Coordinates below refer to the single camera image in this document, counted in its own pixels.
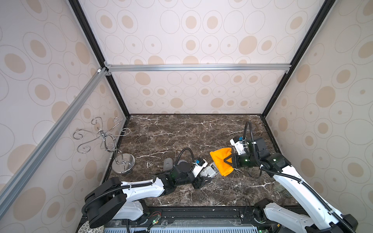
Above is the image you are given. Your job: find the newspaper print eyeglass case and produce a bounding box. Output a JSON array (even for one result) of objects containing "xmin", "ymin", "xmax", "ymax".
[{"xmin": 199, "ymin": 162, "xmax": 219, "ymax": 178}]

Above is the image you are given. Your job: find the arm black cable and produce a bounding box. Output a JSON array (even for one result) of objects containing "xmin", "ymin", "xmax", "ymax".
[
  {"xmin": 81, "ymin": 147, "xmax": 195, "ymax": 215},
  {"xmin": 243, "ymin": 121, "xmax": 356, "ymax": 233}
]

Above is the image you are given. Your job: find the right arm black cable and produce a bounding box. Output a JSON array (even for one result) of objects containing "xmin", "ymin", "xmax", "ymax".
[{"xmin": 243, "ymin": 121, "xmax": 356, "ymax": 233}]

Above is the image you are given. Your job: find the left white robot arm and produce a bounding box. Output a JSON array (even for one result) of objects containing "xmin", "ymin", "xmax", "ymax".
[{"xmin": 82, "ymin": 160, "xmax": 219, "ymax": 228}]

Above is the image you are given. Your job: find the dark grey eyeglass case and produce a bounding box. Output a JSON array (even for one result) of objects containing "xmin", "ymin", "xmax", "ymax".
[{"xmin": 163, "ymin": 158, "xmax": 173, "ymax": 171}]

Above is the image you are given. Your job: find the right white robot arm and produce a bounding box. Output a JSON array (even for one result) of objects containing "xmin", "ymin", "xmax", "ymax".
[{"xmin": 223, "ymin": 137, "xmax": 358, "ymax": 233}]

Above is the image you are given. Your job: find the round patterned disc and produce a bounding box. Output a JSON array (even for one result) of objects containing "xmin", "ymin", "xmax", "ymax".
[{"xmin": 78, "ymin": 221, "xmax": 105, "ymax": 233}]

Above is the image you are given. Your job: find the silver diagonal frame bar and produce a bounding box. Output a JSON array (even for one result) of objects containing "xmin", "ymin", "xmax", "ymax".
[{"xmin": 1, "ymin": 67, "xmax": 107, "ymax": 217}]

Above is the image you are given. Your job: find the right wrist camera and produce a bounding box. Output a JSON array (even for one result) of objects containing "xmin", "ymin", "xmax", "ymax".
[{"xmin": 230, "ymin": 137, "xmax": 246, "ymax": 155}]

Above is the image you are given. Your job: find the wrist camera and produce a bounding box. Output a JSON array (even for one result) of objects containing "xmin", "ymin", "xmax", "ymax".
[
  {"xmin": 192, "ymin": 158, "xmax": 208, "ymax": 178},
  {"xmin": 230, "ymin": 137, "xmax": 246, "ymax": 155}
]

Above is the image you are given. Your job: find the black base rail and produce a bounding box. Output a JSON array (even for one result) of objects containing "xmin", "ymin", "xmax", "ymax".
[{"xmin": 76, "ymin": 205, "xmax": 298, "ymax": 233}]

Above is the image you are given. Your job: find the silver horizontal frame bar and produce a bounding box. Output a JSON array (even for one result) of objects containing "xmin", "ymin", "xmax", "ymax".
[{"xmin": 99, "ymin": 63, "xmax": 291, "ymax": 74}]

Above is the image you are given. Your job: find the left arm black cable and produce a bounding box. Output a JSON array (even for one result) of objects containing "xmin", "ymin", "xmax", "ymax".
[{"xmin": 81, "ymin": 147, "xmax": 195, "ymax": 215}]

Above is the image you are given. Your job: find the orange microfiber cloth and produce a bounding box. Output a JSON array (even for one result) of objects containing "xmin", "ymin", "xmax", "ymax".
[{"xmin": 210, "ymin": 148, "xmax": 234, "ymax": 177}]

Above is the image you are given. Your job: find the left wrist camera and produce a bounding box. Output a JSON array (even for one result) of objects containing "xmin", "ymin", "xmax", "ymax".
[{"xmin": 192, "ymin": 158, "xmax": 208, "ymax": 178}]

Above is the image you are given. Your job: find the chrome wire cup stand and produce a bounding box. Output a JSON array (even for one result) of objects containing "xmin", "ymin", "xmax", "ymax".
[{"xmin": 72, "ymin": 116, "xmax": 136, "ymax": 175}]

